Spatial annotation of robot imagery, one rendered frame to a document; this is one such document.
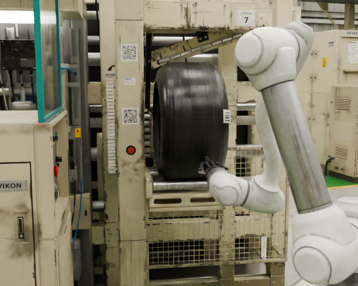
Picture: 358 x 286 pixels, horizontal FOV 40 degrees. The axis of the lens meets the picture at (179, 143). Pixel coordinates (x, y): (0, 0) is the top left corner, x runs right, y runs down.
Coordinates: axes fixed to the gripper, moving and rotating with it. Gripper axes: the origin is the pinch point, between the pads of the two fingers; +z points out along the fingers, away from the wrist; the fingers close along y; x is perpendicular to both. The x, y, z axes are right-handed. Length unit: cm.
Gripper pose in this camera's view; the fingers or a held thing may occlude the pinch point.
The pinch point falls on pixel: (207, 162)
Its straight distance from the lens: 212.5
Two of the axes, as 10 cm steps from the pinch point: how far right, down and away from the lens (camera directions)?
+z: -1.4, -2.6, 9.6
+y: -9.9, 0.3, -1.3
